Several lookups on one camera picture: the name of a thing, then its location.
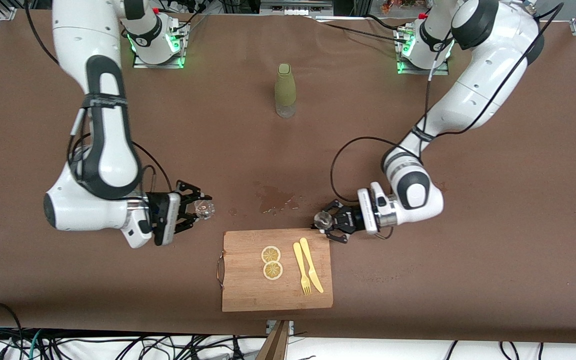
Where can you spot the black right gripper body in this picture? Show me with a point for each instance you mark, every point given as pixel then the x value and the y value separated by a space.
pixel 158 204

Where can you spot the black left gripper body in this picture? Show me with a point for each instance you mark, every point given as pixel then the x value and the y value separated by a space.
pixel 352 219

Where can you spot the steel measuring cup jigger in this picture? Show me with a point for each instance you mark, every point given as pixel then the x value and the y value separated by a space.
pixel 322 220

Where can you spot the small clear glass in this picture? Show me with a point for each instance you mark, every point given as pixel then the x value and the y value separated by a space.
pixel 205 210

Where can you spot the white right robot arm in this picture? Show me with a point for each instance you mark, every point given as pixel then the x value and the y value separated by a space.
pixel 103 150

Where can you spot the yellow plastic knife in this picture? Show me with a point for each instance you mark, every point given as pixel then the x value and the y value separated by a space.
pixel 311 265

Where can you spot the yellow plastic fork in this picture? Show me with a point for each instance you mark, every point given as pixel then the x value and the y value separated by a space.
pixel 300 262

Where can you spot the brown liquid spill puddle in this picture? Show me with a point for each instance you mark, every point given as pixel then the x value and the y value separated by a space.
pixel 274 196

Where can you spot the yellow lemon slice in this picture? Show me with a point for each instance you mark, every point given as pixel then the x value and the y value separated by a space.
pixel 271 254
pixel 273 271

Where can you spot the brown table cover sheet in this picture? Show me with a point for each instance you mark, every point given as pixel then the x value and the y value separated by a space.
pixel 118 290

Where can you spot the wooden cutting board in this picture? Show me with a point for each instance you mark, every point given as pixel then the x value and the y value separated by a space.
pixel 248 295

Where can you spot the wooden beam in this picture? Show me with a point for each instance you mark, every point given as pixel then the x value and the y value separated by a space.
pixel 277 345

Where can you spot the green sleeved clear bottle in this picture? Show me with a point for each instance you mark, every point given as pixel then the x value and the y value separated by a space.
pixel 285 87

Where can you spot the grey device box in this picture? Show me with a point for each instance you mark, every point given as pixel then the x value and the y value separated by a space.
pixel 295 9

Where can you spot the small metal bracket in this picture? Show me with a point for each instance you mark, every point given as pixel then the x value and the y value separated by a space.
pixel 291 326

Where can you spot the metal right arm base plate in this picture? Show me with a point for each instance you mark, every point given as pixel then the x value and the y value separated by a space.
pixel 158 65

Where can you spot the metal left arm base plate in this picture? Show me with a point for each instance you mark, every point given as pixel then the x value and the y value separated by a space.
pixel 418 72

